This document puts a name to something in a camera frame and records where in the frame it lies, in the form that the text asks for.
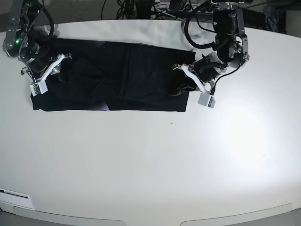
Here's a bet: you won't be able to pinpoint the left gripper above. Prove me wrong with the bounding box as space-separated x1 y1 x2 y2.
168 53 230 96

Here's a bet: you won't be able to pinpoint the white box at table edge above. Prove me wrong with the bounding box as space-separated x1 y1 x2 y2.
0 188 35 210

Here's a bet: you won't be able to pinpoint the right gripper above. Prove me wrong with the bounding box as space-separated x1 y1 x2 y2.
20 43 72 82

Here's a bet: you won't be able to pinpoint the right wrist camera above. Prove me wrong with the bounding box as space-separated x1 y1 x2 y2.
30 81 48 97

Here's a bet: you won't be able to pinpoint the dark navy T-shirt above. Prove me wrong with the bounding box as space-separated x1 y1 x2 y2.
31 38 196 112

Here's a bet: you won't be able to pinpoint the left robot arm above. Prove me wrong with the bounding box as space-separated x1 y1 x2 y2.
183 0 250 96

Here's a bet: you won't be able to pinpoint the tangled black cables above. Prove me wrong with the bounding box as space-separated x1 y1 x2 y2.
101 0 212 22

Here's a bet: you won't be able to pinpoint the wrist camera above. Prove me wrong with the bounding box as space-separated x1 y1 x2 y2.
198 92 215 108
30 81 48 97

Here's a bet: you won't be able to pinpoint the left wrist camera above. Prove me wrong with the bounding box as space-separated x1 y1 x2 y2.
198 92 215 108

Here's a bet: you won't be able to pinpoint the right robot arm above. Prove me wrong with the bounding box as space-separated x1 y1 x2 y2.
2 0 67 83

